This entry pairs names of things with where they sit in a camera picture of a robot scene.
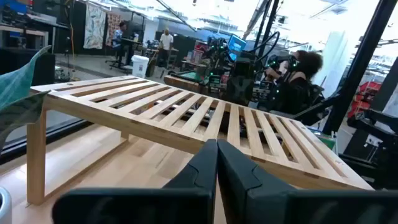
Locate background robot workstation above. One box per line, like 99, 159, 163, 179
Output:
201, 37, 259, 106

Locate seated person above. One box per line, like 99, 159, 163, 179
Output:
111, 21, 128, 50

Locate green snake plant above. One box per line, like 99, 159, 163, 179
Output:
0, 45, 52, 153

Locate red storage bins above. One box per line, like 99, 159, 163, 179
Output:
347, 81, 382, 118

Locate leaf-print hanging cloth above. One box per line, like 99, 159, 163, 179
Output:
83, 2, 107, 50

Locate blue lit monitor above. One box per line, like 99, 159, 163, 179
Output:
227, 34, 248, 62

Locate standing person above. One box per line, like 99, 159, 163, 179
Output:
158, 27, 174, 68

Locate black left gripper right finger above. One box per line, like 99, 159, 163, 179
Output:
217, 139, 398, 224

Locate black standing desk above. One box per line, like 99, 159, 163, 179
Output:
119, 37, 141, 67

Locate red patterned hanging cloth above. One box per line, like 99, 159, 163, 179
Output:
105, 12, 122, 47

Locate white waste bin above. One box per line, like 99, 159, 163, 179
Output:
131, 55, 150, 78

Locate black rig frame post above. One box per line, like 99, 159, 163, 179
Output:
322, 0, 398, 135

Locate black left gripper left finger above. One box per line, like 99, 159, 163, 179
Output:
52, 139, 218, 224

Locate person with headset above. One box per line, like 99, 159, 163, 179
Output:
264, 49, 324, 114

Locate wooden slatted shelf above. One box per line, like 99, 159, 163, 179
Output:
26, 75, 374, 206

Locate small green object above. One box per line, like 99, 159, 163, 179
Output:
317, 133, 337, 151

